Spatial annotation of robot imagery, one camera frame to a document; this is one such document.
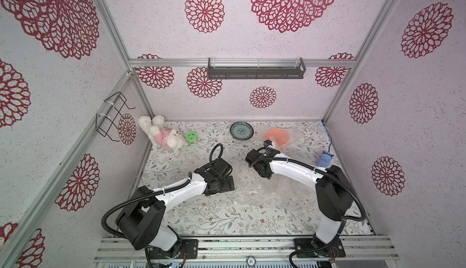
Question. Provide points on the orange plate in bubble wrap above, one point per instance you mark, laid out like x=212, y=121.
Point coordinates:
x=281, y=137

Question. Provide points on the clear bubble wrap sheet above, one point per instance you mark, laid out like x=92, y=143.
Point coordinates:
x=226, y=214

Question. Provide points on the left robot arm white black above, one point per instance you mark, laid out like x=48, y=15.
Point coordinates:
x=140, y=219

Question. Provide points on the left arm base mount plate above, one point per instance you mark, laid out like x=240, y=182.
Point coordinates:
x=183, y=249

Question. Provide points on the blue toy with cord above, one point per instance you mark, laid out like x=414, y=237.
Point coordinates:
x=326, y=157

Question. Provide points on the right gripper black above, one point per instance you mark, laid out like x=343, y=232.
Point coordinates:
x=262, y=170

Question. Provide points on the black wire wall basket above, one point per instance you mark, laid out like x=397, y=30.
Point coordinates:
x=105, y=120

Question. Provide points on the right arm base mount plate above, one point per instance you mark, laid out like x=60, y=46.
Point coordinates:
x=314, y=248

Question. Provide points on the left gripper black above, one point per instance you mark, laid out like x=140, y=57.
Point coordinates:
x=229, y=185

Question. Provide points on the green round toy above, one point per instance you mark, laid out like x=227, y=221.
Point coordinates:
x=191, y=137

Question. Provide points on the aluminium front rail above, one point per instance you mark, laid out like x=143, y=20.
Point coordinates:
x=262, y=248

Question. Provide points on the white plush bunny pink dress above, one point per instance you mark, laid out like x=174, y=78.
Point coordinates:
x=160, y=135

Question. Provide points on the yellow plate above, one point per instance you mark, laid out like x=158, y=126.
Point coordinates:
x=252, y=188

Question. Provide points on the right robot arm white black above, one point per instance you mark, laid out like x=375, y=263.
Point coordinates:
x=336, y=199

